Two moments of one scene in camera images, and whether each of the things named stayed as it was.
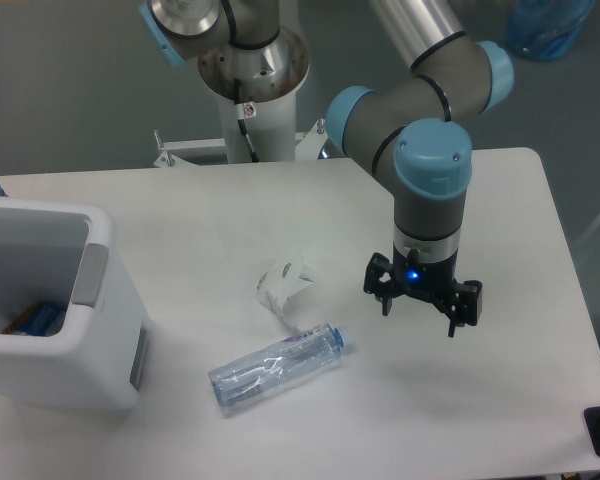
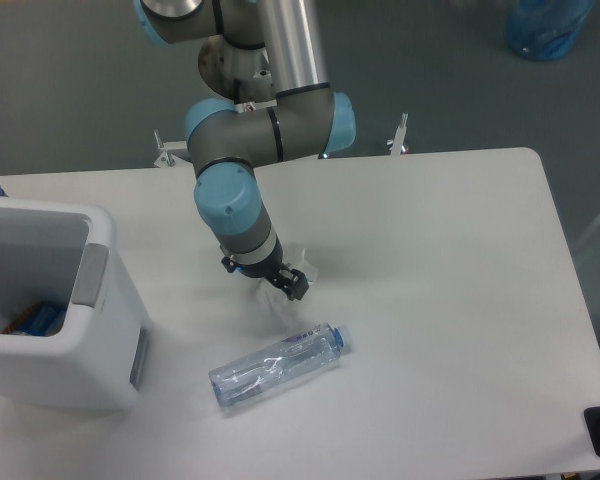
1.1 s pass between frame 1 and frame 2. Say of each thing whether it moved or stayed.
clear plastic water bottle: stayed
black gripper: moved
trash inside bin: stayed
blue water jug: stayed
